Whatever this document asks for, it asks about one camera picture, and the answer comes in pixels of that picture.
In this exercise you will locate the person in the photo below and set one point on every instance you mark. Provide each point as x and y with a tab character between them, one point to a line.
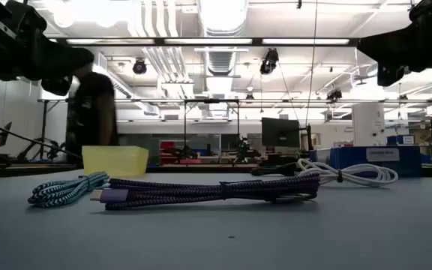
92	112

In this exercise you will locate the blue plastic bin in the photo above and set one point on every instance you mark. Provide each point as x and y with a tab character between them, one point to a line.
354	157

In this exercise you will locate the white pillar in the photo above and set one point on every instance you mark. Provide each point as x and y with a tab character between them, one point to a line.
368	123

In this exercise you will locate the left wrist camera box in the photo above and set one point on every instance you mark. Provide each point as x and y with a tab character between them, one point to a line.
56	86

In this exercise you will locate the black hanging ceiling camera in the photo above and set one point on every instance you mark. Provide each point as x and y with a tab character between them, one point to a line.
140	67
269	60
334	94

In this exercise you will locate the yellow translucent plastic bin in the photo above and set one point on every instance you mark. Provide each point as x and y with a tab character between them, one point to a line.
114	161

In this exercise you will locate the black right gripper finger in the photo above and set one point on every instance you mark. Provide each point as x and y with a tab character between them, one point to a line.
373	45

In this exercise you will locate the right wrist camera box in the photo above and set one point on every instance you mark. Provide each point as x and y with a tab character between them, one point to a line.
390	75

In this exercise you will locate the red background storage box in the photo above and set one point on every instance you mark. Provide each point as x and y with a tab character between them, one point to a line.
167	145

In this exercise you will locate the small blue labelled box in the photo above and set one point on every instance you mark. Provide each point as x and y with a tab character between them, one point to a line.
396	140

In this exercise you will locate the overhead light bar frame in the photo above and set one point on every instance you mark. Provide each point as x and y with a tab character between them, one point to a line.
201	41

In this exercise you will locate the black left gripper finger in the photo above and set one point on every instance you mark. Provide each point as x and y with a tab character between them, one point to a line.
71	60

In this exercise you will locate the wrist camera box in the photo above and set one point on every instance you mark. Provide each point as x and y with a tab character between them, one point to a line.
56	86
390	75

